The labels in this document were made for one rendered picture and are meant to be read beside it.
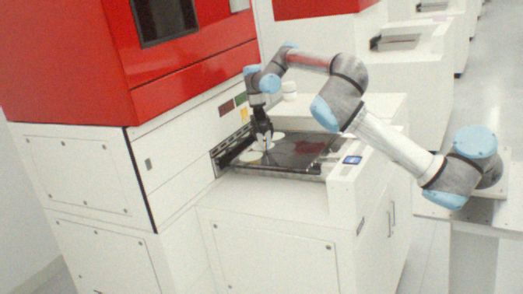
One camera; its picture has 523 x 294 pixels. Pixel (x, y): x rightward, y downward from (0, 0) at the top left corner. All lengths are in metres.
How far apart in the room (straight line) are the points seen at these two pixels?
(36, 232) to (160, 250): 1.55
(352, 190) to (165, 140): 0.66
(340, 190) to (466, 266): 0.57
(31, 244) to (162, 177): 1.65
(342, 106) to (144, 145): 0.65
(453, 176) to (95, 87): 1.11
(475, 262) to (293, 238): 0.64
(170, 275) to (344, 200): 0.70
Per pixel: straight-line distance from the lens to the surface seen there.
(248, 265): 1.63
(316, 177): 1.59
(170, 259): 1.56
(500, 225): 1.37
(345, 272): 1.43
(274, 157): 1.67
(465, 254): 1.62
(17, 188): 2.86
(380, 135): 1.23
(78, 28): 1.35
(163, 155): 1.45
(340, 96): 1.21
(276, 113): 1.98
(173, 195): 1.51
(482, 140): 1.31
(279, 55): 1.57
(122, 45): 1.27
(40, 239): 3.01
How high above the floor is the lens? 1.58
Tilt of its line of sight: 22 degrees down
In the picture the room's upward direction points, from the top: 10 degrees counter-clockwise
